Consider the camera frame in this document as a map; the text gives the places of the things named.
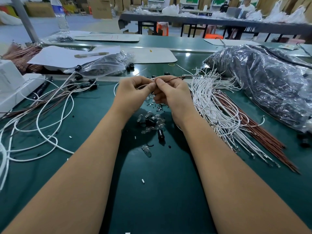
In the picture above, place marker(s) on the grey laptop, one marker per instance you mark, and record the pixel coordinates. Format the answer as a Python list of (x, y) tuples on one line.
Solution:
[(234, 12)]

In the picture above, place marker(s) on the pile of small glass bulbs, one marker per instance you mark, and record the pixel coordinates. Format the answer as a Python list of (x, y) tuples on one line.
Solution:
[(152, 124)]

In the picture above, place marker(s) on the long grey table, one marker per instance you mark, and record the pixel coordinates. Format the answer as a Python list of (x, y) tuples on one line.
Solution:
[(214, 21)]

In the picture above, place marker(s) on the beige utility knife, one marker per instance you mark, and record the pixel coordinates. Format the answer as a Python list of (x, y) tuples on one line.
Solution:
[(91, 55)]

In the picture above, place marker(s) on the clear plastic water bottle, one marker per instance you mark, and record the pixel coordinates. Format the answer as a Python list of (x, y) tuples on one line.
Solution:
[(59, 15)]

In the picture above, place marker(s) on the large clear bag of parts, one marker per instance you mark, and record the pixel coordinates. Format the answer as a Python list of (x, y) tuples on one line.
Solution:
[(265, 80)]

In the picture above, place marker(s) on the white flat board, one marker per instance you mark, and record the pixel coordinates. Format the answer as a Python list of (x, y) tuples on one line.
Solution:
[(151, 55)]

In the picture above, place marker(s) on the person's right forearm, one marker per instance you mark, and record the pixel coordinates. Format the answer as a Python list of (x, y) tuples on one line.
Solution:
[(234, 182)]

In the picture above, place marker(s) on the white cardboard sheet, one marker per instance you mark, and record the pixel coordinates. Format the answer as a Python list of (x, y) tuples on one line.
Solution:
[(107, 37)]

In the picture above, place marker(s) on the white paper sheet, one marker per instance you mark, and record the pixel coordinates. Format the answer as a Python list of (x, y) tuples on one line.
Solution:
[(73, 56)]

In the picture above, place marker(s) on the single glass bulb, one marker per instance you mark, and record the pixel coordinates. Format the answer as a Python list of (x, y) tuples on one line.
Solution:
[(146, 151)]

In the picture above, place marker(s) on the white foam box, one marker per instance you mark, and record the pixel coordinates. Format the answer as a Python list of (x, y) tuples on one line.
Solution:
[(14, 82)]

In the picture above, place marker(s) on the person's right hand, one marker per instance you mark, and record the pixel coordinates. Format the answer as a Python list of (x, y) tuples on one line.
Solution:
[(174, 99)]

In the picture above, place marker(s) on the person's left forearm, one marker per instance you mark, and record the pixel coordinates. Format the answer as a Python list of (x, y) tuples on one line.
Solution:
[(73, 182)]

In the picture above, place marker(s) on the white plastic bag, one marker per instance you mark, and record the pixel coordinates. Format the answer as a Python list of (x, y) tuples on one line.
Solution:
[(171, 10)]

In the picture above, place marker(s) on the person's right thumb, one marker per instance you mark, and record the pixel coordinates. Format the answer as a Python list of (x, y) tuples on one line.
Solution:
[(160, 85)]

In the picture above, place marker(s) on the orange plastic stool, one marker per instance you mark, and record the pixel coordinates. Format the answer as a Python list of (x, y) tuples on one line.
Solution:
[(162, 28)]

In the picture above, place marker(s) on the person's left thumb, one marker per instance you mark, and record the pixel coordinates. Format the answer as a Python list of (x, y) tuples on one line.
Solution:
[(150, 87)]

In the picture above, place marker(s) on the grey metal post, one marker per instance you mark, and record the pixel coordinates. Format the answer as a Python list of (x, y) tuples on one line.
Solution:
[(24, 19)]

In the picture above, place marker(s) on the person's left hand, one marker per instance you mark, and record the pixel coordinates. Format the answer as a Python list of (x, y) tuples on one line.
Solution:
[(129, 95)]

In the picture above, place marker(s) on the black pen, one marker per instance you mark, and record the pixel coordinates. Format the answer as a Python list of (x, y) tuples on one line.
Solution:
[(41, 88)]

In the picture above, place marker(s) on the cardboard box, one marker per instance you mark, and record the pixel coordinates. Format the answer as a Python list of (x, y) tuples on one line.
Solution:
[(101, 8)]

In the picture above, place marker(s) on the small clear bag of sockets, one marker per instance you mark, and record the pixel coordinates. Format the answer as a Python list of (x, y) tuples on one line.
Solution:
[(102, 65)]

